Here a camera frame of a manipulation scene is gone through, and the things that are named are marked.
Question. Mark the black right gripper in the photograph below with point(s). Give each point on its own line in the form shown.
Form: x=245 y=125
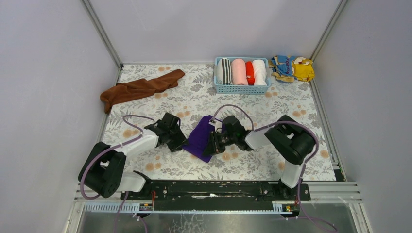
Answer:
x=217 y=141

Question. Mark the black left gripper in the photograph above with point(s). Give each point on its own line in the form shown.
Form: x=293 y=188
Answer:
x=172 y=134

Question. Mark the purple towel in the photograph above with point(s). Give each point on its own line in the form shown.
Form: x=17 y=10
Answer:
x=198 y=138

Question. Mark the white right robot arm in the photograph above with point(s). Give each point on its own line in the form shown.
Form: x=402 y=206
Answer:
x=292 y=140

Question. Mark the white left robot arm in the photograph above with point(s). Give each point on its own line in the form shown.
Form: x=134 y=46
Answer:
x=103 y=174

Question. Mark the floral patterned table mat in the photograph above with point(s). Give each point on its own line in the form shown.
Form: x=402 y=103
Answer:
x=194 y=98

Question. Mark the light blue plastic basket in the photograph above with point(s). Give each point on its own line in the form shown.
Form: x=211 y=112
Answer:
x=242 y=89

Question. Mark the pink rolled towel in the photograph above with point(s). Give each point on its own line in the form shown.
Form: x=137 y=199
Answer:
x=239 y=72

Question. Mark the striped rolled towel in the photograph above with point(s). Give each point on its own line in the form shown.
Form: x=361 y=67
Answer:
x=224 y=72

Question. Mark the red rolled towel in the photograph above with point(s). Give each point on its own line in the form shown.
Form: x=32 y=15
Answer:
x=250 y=73

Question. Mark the brown towel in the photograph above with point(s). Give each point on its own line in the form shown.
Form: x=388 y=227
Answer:
x=138 y=89

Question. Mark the white rolled towel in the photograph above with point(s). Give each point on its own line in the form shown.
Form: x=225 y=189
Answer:
x=259 y=72

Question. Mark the blue yellow cartoon towel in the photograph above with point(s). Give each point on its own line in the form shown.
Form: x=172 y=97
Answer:
x=288 y=69

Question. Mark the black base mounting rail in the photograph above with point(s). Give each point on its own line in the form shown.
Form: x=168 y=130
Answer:
x=218 y=195

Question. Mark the slotted cable duct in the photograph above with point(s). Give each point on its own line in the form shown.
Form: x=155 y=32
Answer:
x=147 y=208

